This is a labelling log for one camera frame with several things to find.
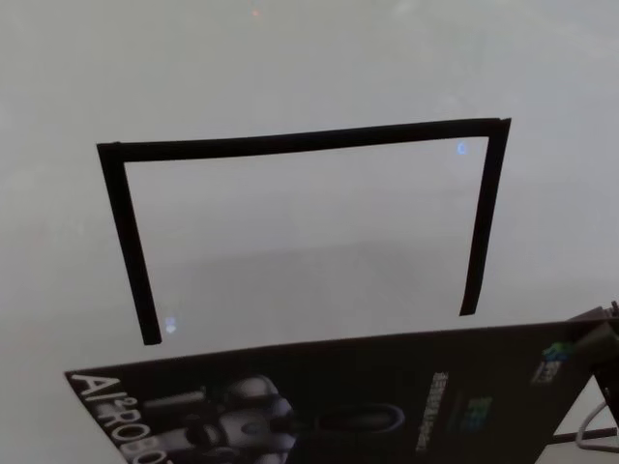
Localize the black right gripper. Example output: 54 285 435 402
568 300 619 403

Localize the black robot print poster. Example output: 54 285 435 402
64 316 604 464

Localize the grey right gripper cable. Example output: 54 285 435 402
576 394 619 449

